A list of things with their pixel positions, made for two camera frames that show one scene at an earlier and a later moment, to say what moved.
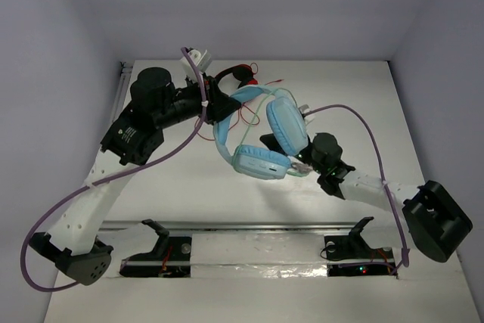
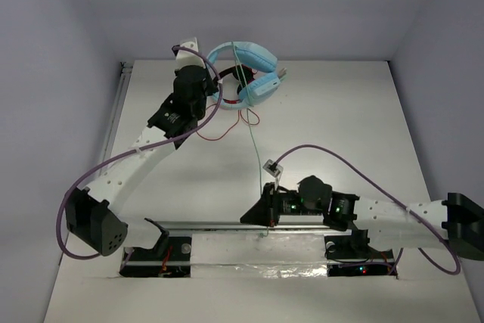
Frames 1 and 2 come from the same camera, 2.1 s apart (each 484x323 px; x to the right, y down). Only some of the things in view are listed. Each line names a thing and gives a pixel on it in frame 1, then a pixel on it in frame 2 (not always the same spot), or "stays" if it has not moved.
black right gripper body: [305, 156] to [287, 203]
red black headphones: [243, 73] stays
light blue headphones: [287, 125] to [257, 88]
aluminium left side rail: [125, 73] stays
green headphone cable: [253, 117] to [252, 130]
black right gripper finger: [271, 143] to [263, 212]
